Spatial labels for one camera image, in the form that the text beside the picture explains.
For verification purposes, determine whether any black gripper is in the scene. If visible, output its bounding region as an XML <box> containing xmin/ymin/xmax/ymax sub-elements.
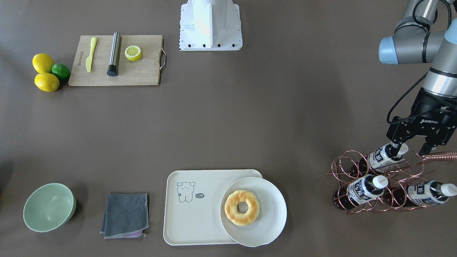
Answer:
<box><xmin>387</xmin><ymin>88</ymin><xmax>457</xmax><ymax>158</ymax></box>

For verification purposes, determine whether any tea bottle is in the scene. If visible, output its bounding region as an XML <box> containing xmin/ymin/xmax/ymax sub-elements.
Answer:
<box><xmin>349</xmin><ymin>143</ymin><xmax>409</xmax><ymax>177</ymax></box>
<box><xmin>387</xmin><ymin>180</ymin><xmax>457</xmax><ymax>208</ymax></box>
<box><xmin>333</xmin><ymin>175</ymin><xmax>389</xmax><ymax>211</ymax></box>

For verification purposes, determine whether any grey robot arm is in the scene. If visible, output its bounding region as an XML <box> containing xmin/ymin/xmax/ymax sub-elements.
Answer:
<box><xmin>378</xmin><ymin>0</ymin><xmax>456</xmax><ymax>157</ymax></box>

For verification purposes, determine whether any cream serving tray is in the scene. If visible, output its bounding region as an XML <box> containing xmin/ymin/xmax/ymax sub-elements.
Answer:
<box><xmin>163</xmin><ymin>169</ymin><xmax>262</xmax><ymax>246</ymax></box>

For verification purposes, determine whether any white round plate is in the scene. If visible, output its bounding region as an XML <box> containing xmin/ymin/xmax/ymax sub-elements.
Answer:
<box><xmin>220</xmin><ymin>177</ymin><xmax>287</xmax><ymax>247</ymax></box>

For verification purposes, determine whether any glazed donut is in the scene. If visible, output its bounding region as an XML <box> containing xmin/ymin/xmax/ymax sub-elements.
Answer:
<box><xmin>224</xmin><ymin>189</ymin><xmax>261</xmax><ymax>226</ymax></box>

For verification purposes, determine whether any grey folded cloth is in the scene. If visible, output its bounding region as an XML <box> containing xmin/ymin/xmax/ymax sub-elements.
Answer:
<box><xmin>100</xmin><ymin>192</ymin><xmax>150</xmax><ymax>239</ymax></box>

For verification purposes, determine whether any half lemon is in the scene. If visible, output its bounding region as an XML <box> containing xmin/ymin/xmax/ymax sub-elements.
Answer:
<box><xmin>124</xmin><ymin>45</ymin><xmax>142</xmax><ymax>62</ymax></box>

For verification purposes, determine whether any steel cylindrical muddler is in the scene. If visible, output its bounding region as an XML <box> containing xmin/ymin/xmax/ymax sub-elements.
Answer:
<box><xmin>106</xmin><ymin>31</ymin><xmax>121</xmax><ymax>77</ymax></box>

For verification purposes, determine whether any wooden cutting board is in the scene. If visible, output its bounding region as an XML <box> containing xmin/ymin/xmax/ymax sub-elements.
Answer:
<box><xmin>68</xmin><ymin>35</ymin><xmax>165</xmax><ymax>86</ymax></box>

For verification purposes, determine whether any yellow plastic knife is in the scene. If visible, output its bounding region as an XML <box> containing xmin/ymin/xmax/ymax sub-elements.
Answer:
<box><xmin>85</xmin><ymin>36</ymin><xmax>98</xmax><ymax>72</ymax></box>

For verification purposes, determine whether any green lime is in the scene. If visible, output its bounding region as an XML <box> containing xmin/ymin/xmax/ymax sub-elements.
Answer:
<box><xmin>51</xmin><ymin>63</ymin><xmax>71</xmax><ymax>80</ymax></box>

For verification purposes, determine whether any green bowl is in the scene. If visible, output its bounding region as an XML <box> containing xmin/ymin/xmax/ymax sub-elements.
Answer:
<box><xmin>23</xmin><ymin>183</ymin><xmax>76</xmax><ymax>233</ymax></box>

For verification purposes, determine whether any lower whole lemon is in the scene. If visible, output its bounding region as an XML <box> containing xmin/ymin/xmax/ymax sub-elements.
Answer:
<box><xmin>34</xmin><ymin>73</ymin><xmax>60</xmax><ymax>92</ymax></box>

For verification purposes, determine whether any whole lemon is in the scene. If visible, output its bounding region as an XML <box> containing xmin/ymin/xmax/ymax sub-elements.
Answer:
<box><xmin>32</xmin><ymin>53</ymin><xmax>55</xmax><ymax>74</ymax></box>
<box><xmin>34</xmin><ymin>73</ymin><xmax>60</xmax><ymax>92</ymax></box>

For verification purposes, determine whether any upper whole lemon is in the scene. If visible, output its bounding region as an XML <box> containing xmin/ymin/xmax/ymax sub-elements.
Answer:
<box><xmin>32</xmin><ymin>53</ymin><xmax>55</xmax><ymax>74</ymax></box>

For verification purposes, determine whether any copper wire bottle rack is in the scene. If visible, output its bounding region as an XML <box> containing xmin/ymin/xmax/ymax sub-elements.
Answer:
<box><xmin>328</xmin><ymin>150</ymin><xmax>457</xmax><ymax>214</ymax></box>

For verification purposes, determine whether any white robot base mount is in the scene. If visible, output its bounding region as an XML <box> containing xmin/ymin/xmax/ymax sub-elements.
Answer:
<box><xmin>179</xmin><ymin>0</ymin><xmax>243</xmax><ymax>51</ymax></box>

